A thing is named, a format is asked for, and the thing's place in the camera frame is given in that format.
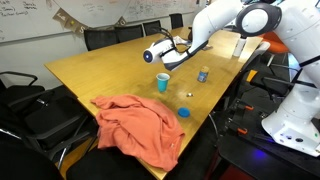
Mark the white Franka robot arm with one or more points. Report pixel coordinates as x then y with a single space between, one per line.
300 106

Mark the blue plastic cup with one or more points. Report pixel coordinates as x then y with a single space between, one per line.
162 83

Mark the silver wrapped candy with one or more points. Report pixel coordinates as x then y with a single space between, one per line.
189 94

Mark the blue round jar lid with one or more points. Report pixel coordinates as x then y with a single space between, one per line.
183 112

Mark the peanut butter jar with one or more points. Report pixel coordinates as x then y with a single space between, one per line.
203 75

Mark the salmon orange cloth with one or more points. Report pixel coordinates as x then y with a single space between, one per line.
136 130

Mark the colourful magazine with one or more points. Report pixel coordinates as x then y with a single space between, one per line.
181 40

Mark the black office chair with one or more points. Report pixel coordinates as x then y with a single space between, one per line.
20 91
176 20
129 32
26 163
100 39
50 120
152 27

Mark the dark brown object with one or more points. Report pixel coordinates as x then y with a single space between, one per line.
190 33

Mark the white bottle black cap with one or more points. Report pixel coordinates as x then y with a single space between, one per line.
239 48

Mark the brown paper bunting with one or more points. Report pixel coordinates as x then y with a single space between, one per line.
71 23

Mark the black robot mounting cart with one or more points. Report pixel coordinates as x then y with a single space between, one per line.
253 156

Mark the orange chair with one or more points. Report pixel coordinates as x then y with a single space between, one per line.
275 43

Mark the wall whiteboard with writing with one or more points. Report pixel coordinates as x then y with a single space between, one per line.
33 16

